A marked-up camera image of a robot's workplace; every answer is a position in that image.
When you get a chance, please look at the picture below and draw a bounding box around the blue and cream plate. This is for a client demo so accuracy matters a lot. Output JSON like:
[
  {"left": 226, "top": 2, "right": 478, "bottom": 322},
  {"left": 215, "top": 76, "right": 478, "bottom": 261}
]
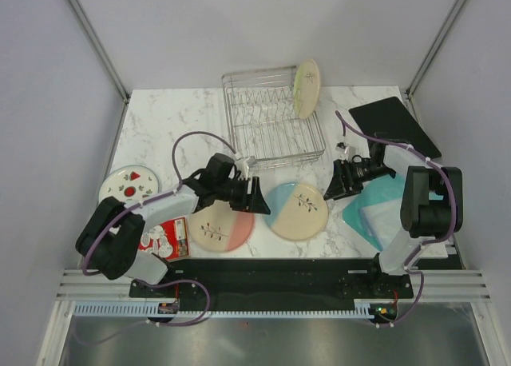
[{"left": 264, "top": 182, "right": 328, "bottom": 241}]

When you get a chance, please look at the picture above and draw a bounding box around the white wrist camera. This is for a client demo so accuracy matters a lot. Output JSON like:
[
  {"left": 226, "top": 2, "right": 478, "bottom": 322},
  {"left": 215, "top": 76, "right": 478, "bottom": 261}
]
[
  {"left": 235, "top": 153, "right": 256, "bottom": 178},
  {"left": 335, "top": 141, "right": 356, "bottom": 161}
]

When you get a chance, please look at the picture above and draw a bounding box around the white slotted cable duct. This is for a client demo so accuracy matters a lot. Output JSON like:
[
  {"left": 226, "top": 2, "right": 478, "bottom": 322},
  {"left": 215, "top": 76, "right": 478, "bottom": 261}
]
[{"left": 73, "top": 301, "right": 389, "bottom": 319}]

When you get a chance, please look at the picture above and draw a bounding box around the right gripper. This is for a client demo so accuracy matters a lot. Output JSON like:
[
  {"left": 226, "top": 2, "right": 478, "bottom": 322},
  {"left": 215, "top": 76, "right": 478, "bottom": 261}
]
[{"left": 323, "top": 159, "right": 394, "bottom": 201}]

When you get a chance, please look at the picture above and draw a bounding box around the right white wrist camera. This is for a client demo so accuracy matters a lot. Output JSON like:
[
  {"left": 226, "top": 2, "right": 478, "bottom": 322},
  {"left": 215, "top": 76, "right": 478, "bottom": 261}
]
[{"left": 335, "top": 141, "right": 356, "bottom": 161}]

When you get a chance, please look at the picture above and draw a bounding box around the teal cutting mat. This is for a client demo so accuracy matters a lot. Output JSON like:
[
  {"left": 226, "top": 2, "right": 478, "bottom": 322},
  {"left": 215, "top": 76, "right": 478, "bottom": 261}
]
[{"left": 343, "top": 176, "right": 405, "bottom": 251}]

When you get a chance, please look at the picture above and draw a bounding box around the green and cream plate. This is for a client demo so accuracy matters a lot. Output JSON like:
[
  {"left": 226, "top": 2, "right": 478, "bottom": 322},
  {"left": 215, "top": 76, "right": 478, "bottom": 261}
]
[{"left": 293, "top": 58, "right": 322, "bottom": 119}]

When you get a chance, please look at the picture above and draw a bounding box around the watermelon pattern plate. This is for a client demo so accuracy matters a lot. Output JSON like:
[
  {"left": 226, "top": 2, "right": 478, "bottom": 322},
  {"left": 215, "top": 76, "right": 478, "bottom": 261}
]
[{"left": 98, "top": 165, "right": 160, "bottom": 203}]

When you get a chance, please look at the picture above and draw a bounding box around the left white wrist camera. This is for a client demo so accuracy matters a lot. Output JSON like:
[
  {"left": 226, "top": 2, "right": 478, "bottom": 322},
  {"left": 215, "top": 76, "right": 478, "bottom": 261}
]
[{"left": 235, "top": 153, "right": 256, "bottom": 178}]

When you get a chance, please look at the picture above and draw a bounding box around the red instruction card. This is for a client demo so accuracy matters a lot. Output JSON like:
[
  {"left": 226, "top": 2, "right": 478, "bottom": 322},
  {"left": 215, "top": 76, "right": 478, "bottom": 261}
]
[{"left": 139, "top": 217, "right": 190, "bottom": 262}]

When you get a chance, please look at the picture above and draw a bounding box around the black square mat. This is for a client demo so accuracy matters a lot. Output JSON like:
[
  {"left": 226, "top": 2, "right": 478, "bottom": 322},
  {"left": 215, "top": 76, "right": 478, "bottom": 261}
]
[{"left": 348, "top": 97, "right": 442, "bottom": 159}]

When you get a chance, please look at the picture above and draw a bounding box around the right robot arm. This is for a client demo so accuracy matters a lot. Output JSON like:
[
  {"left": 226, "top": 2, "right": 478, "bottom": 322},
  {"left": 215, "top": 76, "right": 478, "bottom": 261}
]
[{"left": 323, "top": 137, "right": 463, "bottom": 297}]

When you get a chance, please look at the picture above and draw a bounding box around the purple cable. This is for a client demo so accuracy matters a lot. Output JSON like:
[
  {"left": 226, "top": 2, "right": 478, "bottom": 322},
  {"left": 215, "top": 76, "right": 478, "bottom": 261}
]
[
  {"left": 73, "top": 130, "right": 244, "bottom": 345},
  {"left": 335, "top": 109, "right": 458, "bottom": 329}
]

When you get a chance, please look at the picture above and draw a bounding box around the pink and cream plate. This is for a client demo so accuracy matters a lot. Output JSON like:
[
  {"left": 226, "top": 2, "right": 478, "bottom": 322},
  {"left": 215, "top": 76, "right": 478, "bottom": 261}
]
[{"left": 187, "top": 201, "right": 255, "bottom": 253}]

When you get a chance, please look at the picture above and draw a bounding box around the right aluminium frame post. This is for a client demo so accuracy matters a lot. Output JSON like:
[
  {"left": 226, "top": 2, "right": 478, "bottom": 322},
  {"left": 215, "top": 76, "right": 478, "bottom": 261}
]
[{"left": 404, "top": 0, "right": 469, "bottom": 101}]

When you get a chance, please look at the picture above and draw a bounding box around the metal wire dish rack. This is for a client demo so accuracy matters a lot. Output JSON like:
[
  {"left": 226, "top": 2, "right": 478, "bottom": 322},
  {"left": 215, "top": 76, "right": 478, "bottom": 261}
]
[{"left": 221, "top": 66, "right": 326, "bottom": 170}]

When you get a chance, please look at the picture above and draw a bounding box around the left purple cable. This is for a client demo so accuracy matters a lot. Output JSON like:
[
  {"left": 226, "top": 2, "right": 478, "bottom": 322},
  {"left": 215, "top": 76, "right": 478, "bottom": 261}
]
[{"left": 73, "top": 130, "right": 244, "bottom": 345}]

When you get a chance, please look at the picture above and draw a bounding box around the left aluminium frame post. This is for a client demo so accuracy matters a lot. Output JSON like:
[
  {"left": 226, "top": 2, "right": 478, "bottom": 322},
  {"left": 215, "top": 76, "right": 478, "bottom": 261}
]
[{"left": 54, "top": 0, "right": 132, "bottom": 103}]

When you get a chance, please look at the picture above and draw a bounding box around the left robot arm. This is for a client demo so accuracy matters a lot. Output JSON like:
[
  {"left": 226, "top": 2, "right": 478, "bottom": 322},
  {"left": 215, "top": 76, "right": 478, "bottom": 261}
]
[{"left": 75, "top": 153, "right": 271, "bottom": 296}]

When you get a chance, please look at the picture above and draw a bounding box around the aluminium frame post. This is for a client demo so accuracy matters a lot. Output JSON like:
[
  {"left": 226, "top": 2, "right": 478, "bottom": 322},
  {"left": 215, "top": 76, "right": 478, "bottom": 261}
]
[
  {"left": 54, "top": 0, "right": 132, "bottom": 103},
  {"left": 404, "top": 0, "right": 469, "bottom": 101}
]

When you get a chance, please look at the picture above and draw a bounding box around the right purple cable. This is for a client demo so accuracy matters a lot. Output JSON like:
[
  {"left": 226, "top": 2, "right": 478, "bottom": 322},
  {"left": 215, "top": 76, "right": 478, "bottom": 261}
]
[{"left": 335, "top": 109, "right": 458, "bottom": 329}]

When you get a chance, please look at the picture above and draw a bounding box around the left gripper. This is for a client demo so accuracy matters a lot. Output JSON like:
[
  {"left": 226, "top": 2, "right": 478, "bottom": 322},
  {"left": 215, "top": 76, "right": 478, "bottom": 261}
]
[{"left": 215, "top": 176, "right": 270, "bottom": 215}]

